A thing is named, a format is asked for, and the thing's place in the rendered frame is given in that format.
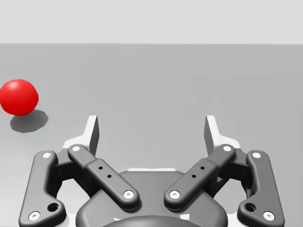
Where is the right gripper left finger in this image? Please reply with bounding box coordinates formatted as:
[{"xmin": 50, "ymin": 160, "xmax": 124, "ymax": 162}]
[{"xmin": 18, "ymin": 115, "xmax": 140, "ymax": 227}]

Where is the red ball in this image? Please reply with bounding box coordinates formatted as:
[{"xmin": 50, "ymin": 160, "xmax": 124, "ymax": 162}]
[{"xmin": 0, "ymin": 79, "xmax": 39, "ymax": 116}]

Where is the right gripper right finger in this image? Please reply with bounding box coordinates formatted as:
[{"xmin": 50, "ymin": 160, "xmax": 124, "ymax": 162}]
[{"xmin": 163, "ymin": 115, "xmax": 285, "ymax": 227}]

